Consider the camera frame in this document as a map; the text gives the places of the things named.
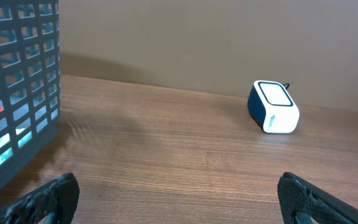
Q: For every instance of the white barcode scanner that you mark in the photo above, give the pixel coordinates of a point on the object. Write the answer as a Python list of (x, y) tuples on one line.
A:
[(273, 109)]

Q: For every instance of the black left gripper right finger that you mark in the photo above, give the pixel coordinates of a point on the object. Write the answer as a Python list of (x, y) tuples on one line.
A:
[(303, 202)]

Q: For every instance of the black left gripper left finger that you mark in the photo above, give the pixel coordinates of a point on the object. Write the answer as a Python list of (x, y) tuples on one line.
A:
[(54, 202)]

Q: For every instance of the dark grey plastic basket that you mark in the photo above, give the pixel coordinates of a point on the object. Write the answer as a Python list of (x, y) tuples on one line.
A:
[(29, 81)]

